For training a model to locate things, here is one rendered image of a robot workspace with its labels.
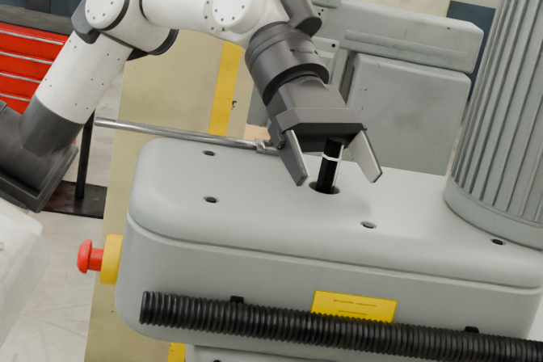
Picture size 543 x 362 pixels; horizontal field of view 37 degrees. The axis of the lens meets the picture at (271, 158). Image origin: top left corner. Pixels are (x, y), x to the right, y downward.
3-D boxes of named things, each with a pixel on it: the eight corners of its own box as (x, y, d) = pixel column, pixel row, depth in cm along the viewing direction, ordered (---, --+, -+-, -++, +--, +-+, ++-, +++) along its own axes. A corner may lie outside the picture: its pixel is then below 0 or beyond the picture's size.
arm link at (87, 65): (154, -9, 132) (82, 104, 136) (92, -44, 122) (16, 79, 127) (190, 23, 125) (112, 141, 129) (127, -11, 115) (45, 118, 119)
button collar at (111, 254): (97, 293, 95) (103, 246, 93) (103, 269, 100) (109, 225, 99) (115, 296, 95) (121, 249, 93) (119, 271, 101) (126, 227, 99)
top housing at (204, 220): (106, 343, 86) (126, 204, 81) (126, 235, 110) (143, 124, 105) (526, 393, 92) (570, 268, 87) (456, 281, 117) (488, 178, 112)
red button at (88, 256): (73, 278, 95) (77, 247, 94) (77, 262, 99) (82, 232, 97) (102, 282, 96) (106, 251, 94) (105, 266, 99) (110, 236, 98)
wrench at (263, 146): (92, 128, 99) (93, 122, 99) (95, 119, 103) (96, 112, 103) (288, 157, 103) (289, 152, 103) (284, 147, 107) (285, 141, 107)
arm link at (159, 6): (243, 1, 117) (158, -13, 130) (195, -29, 110) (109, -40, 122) (218, 70, 117) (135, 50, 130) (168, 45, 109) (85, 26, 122)
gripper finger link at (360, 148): (380, 170, 95) (359, 128, 98) (367, 187, 97) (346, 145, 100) (391, 170, 96) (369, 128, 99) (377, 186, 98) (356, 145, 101)
